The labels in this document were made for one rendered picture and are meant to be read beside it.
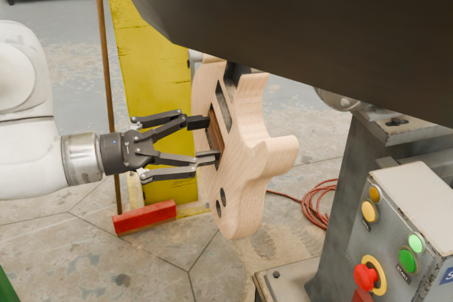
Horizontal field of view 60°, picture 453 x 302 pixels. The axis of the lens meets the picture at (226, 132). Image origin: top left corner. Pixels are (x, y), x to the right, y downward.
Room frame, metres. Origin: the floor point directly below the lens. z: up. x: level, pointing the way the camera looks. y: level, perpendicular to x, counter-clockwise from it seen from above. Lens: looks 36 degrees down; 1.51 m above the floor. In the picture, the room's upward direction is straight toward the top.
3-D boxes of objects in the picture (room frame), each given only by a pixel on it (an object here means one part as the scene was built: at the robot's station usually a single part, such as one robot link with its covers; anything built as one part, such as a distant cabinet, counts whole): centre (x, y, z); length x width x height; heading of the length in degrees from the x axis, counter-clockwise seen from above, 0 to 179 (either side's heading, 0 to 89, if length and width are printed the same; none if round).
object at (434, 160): (0.57, -0.38, 1.02); 0.13 x 0.04 x 0.04; 106
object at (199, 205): (1.54, 0.31, 0.02); 0.40 x 0.40 x 0.02; 16
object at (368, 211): (0.41, -0.22, 1.07); 0.03 x 0.01 x 0.03; 16
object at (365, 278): (0.36, -0.22, 0.98); 0.04 x 0.04 x 0.04; 16
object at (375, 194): (0.41, -0.21, 1.11); 0.03 x 0.01 x 0.03; 16
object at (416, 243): (0.32, -0.24, 1.11); 0.03 x 0.01 x 0.03; 16
